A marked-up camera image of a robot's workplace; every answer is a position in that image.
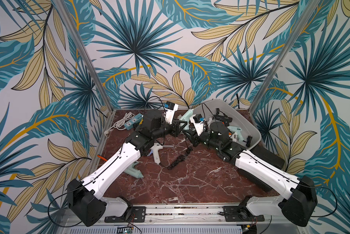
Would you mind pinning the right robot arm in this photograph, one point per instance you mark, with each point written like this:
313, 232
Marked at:
296, 199

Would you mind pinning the large white glue gun blue trigger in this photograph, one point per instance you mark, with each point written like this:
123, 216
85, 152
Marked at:
154, 151

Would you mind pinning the grey plastic storage box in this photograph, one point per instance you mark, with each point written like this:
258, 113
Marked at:
248, 129

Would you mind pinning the teal power strip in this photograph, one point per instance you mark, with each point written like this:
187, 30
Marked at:
133, 122

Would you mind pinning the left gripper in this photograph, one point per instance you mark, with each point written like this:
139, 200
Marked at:
175, 124

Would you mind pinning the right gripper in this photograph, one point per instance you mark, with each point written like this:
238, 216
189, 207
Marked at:
194, 138

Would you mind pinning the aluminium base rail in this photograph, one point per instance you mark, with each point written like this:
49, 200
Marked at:
198, 218

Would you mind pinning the black glue gun orange trigger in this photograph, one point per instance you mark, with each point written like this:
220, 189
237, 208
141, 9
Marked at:
226, 120

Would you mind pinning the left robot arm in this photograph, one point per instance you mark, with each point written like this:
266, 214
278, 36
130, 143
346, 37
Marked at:
86, 197

